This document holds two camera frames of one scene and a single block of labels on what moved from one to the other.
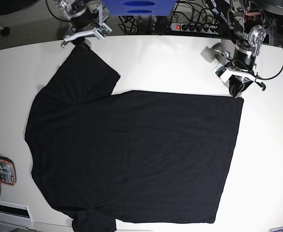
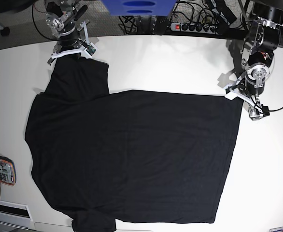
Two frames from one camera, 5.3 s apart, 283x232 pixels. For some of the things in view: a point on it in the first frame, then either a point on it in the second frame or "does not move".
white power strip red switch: x=194 y=28 does not move
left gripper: x=80 y=27 -> x=65 y=44
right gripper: x=237 y=84 -> x=257 y=111
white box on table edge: x=15 y=214 does not move
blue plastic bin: x=139 y=8 does not move
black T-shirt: x=102 y=156 does not move
